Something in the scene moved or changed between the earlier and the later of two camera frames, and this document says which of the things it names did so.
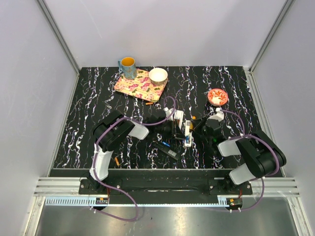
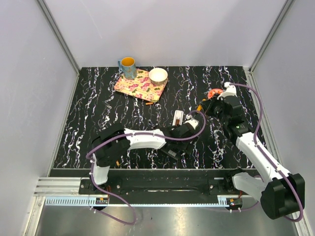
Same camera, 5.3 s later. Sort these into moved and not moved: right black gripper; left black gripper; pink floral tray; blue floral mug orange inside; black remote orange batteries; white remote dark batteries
Moved: left black gripper; right black gripper
Not moved: blue floral mug orange inside; black remote orange batteries; white remote dark batteries; pink floral tray
